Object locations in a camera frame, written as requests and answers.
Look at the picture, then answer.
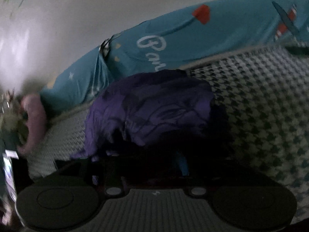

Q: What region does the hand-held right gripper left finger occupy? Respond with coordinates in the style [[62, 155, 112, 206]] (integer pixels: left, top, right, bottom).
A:
[[54, 155, 131, 197]]

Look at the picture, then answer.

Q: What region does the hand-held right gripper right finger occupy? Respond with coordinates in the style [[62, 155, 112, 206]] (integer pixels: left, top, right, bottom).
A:
[[177, 151, 283, 197]]

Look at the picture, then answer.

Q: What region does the purple floral garment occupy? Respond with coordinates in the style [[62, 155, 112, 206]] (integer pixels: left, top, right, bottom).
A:
[[70, 69, 232, 166]]

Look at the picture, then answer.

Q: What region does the houndstooth bed mat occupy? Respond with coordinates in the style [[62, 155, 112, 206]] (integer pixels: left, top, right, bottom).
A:
[[26, 42, 309, 223]]

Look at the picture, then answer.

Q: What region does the pink moon plush pillow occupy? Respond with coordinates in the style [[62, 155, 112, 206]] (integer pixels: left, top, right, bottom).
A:
[[17, 94, 47, 155]]

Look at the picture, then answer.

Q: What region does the teal star print bumper cushion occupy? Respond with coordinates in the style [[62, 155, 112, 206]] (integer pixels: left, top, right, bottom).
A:
[[40, 53, 116, 113]]

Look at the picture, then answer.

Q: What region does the black and white cushion tie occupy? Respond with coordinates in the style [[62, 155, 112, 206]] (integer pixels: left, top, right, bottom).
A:
[[99, 35, 121, 58]]

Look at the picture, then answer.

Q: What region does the teal script print bumper cushion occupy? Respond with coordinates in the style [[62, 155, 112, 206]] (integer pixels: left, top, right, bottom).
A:
[[106, 0, 309, 78]]

